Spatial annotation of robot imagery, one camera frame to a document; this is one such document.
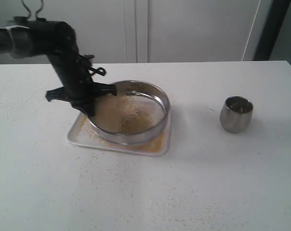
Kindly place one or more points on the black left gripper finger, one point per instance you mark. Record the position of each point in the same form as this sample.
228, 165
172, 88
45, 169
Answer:
100, 89
87, 108

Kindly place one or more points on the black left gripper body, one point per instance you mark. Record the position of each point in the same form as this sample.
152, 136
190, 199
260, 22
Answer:
75, 78

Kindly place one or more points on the round steel mesh sieve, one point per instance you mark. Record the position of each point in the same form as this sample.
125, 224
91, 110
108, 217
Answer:
131, 93

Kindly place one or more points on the stainless steel cup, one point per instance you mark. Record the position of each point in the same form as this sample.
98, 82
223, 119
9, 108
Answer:
236, 114

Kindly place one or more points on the yellow and white grain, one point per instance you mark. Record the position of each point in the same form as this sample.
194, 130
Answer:
134, 120

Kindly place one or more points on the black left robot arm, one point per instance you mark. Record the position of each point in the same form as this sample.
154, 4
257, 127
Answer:
57, 41

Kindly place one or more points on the white rectangular plastic tray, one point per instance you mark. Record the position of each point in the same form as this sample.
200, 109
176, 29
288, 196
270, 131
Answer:
155, 146

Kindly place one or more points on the white cabinet with doors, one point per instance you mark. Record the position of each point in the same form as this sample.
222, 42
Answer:
153, 31

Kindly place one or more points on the yellow millet grains pile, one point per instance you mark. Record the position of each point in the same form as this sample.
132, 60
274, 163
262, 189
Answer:
157, 144

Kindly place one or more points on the dark vertical post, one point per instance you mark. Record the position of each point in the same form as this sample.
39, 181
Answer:
275, 39

